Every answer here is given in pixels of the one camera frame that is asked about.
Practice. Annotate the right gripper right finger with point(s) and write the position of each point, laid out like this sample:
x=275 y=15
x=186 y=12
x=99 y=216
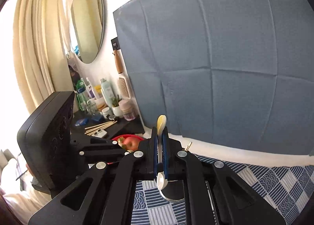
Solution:
x=213 y=193

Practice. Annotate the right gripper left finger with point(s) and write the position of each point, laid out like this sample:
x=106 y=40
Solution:
x=105 y=193

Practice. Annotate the cream plastic spoon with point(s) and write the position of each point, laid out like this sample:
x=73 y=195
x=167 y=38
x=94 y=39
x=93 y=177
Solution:
x=160 y=125

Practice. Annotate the black side shelf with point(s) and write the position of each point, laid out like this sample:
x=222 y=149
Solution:
x=121 y=127

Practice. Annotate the white phone case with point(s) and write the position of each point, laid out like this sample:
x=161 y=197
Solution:
x=101 y=133

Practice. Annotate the red apple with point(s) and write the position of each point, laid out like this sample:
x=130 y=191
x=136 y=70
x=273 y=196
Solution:
x=131 y=143

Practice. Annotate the red fruit basket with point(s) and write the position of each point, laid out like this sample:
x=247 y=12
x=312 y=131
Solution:
x=119 y=139

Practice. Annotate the blue patterned tablecloth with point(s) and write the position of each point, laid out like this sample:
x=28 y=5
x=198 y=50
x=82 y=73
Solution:
x=289 y=190

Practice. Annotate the green plastic bottle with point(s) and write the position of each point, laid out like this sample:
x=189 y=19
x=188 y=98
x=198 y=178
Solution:
x=82 y=95

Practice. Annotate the small potted succulent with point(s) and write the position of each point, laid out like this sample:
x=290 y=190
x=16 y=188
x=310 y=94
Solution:
x=115 y=107

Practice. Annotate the light green bottle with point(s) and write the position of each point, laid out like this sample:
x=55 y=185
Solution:
x=107 y=92

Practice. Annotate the pink lidded jar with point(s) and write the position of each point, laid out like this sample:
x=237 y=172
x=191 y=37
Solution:
x=127 y=110

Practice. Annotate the wooden paddle hairbrush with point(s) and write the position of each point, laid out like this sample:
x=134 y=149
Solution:
x=122 y=82

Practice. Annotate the beige curtain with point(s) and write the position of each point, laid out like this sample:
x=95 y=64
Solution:
x=40 y=44

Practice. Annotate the grey-blue backdrop cloth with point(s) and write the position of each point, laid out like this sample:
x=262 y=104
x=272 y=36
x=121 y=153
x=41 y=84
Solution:
x=237 y=73

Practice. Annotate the round wall mirror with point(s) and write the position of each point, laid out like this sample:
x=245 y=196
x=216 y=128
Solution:
x=86 y=28

